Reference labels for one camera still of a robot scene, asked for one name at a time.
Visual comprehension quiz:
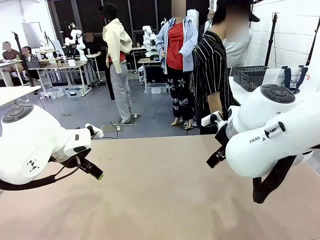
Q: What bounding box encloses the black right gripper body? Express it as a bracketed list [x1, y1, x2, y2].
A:
[214, 124, 230, 152]

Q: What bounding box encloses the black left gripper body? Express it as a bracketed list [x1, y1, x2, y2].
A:
[72, 153, 93, 174]

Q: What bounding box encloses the person's right forearm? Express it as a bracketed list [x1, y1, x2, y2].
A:
[206, 91, 224, 118]

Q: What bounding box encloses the white side table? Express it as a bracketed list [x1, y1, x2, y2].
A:
[228, 75, 262, 107]

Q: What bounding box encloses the clear storage bin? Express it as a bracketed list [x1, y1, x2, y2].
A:
[39, 87, 65, 100]
[64, 86, 85, 98]

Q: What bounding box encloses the person in striped shirt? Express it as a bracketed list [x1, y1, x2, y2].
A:
[191, 0, 261, 136]

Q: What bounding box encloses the clear bin with label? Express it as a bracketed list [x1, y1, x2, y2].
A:
[144, 82, 168, 95]

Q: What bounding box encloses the mannequin in red top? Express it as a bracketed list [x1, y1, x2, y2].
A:
[154, 0, 199, 127]

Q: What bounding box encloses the black equipment case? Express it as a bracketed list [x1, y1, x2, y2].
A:
[144, 65, 169, 85]

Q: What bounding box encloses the white table with pole leg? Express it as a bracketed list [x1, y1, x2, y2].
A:
[0, 85, 42, 108]

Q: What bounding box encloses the white desk with metal legs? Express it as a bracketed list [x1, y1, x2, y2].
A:
[26, 60, 92, 97]

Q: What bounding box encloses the mannequin with cream jacket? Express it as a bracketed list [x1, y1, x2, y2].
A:
[97, 1, 134, 125]

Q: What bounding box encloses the standing person in dark top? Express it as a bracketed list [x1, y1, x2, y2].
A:
[84, 31, 102, 56]

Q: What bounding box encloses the seated person in plaid shirt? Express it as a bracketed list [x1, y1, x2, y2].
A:
[21, 46, 39, 63]

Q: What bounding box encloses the white fabric roll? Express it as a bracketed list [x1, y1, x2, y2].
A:
[186, 8, 199, 27]

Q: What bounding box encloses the seated person in brown shirt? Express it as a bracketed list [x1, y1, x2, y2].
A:
[1, 41, 21, 61]

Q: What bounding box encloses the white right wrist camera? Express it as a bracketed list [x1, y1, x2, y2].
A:
[200, 111, 224, 129]

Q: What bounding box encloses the black left arm cable sleeve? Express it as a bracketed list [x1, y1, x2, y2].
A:
[0, 156, 82, 192]

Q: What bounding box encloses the black camera tripod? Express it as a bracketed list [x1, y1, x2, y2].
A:
[263, 11, 280, 67]
[11, 31, 35, 87]

